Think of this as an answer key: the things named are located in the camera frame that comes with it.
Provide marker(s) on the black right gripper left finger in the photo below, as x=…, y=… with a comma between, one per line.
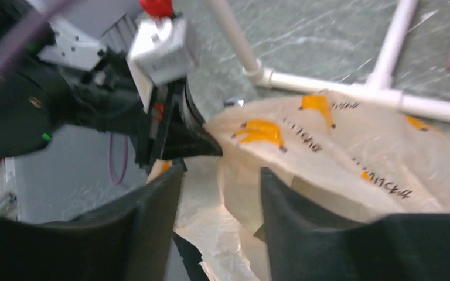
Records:
x=125, y=239

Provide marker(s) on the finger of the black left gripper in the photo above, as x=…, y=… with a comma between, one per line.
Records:
x=186, y=136

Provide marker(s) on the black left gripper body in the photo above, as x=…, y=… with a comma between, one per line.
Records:
x=106, y=99

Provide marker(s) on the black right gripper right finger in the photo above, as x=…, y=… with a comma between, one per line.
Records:
x=307, y=242

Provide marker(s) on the translucent orange plastic bag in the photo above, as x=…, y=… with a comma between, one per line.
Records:
x=359, y=161

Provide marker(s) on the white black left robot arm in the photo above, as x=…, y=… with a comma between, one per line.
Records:
x=37, y=98

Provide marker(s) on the silver open-end wrench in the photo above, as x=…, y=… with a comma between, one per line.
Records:
x=234, y=102

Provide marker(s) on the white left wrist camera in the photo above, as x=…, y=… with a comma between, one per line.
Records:
x=163, y=50

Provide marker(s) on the white PVC pipe frame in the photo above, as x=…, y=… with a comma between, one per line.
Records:
x=390, y=53

